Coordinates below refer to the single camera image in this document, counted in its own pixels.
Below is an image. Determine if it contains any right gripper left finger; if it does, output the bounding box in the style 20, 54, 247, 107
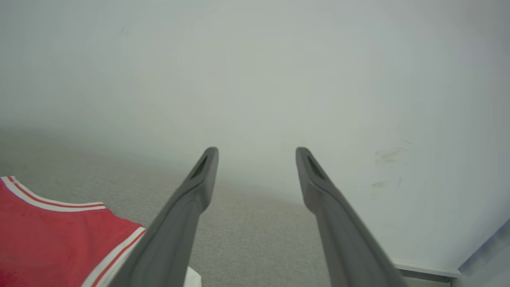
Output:
108, 147, 219, 287

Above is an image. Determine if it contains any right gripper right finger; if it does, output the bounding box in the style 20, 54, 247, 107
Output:
296, 147, 408, 287

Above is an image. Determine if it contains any red and white jersey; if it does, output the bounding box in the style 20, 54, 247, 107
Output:
0, 175, 202, 287

